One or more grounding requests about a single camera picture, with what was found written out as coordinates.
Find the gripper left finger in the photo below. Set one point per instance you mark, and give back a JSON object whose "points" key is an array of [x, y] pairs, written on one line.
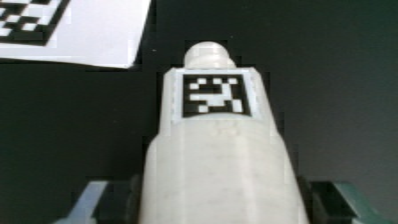
{"points": [[107, 204]]}

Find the white marker sheet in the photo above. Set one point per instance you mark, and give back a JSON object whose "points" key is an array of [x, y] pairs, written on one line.
{"points": [[73, 31]]}

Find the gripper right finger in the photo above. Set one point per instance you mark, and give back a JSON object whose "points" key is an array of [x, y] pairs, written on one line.
{"points": [[336, 204]]}

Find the white cylindrical table leg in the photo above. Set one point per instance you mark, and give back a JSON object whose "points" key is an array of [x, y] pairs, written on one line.
{"points": [[219, 179]]}

